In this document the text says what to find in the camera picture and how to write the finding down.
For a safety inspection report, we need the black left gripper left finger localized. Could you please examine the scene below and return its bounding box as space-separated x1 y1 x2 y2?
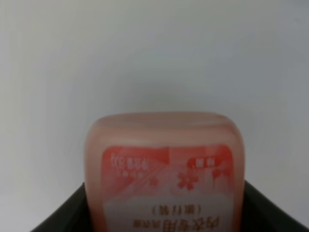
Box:
32 184 93 232

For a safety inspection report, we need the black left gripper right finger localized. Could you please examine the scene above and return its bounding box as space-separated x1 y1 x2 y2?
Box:
242 181 309 232

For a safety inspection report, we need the pink detergent bottle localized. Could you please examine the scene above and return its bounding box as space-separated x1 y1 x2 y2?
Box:
84 112 245 232

